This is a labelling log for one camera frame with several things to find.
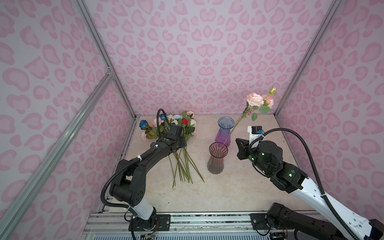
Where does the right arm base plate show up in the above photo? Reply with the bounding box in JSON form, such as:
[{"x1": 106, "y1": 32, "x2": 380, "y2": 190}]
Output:
[{"x1": 250, "y1": 213, "x2": 271, "y2": 231}]

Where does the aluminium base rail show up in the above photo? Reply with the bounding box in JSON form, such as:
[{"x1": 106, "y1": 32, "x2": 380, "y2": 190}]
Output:
[{"x1": 80, "y1": 211, "x2": 346, "y2": 240}]

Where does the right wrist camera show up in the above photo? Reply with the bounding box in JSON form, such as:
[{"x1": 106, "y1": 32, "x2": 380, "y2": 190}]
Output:
[{"x1": 247, "y1": 126, "x2": 264, "y2": 144}]

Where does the pink rose stem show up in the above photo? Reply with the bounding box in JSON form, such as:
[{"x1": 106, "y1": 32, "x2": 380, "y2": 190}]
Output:
[{"x1": 223, "y1": 87, "x2": 277, "y2": 146}]

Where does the blue purple glass vase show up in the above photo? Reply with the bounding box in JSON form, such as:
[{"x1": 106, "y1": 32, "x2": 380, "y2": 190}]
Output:
[{"x1": 215, "y1": 117, "x2": 235, "y2": 147}]

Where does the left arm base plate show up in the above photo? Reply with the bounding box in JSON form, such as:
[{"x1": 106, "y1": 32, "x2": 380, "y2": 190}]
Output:
[{"x1": 129, "y1": 214, "x2": 171, "y2": 232}]

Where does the maroon grey glass vase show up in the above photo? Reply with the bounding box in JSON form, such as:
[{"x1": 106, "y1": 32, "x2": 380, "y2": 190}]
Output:
[{"x1": 207, "y1": 142, "x2": 228, "y2": 175}]

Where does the diagonal aluminium frame bar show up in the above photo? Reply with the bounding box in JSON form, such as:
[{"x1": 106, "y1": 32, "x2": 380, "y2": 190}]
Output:
[{"x1": 1, "y1": 72, "x2": 114, "y2": 240}]

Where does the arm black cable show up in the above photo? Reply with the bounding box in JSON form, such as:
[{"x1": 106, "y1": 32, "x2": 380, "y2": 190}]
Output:
[
  {"x1": 100, "y1": 108, "x2": 169, "y2": 209},
  {"x1": 248, "y1": 128, "x2": 361, "y2": 240}
]

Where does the white rose stem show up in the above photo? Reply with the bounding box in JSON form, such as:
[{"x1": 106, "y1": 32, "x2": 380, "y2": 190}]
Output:
[{"x1": 173, "y1": 118, "x2": 205, "y2": 184}]

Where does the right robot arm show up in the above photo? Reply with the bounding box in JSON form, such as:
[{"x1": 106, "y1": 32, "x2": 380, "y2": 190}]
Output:
[{"x1": 236, "y1": 139, "x2": 384, "y2": 240}]

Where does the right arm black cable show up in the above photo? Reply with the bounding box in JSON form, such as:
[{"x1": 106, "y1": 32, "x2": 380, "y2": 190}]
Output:
[{"x1": 248, "y1": 128, "x2": 361, "y2": 240}]

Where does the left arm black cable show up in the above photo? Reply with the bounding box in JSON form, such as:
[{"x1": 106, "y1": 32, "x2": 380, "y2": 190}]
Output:
[{"x1": 100, "y1": 108, "x2": 169, "y2": 209}]

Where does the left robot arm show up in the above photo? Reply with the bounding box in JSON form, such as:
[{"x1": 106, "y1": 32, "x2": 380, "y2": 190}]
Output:
[{"x1": 101, "y1": 124, "x2": 187, "y2": 221}]

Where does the dark blue rose stem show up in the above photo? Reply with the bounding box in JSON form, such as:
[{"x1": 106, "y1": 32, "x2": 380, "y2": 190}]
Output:
[{"x1": 139, "y1": 119, "x2": 178, "y2": 190}]

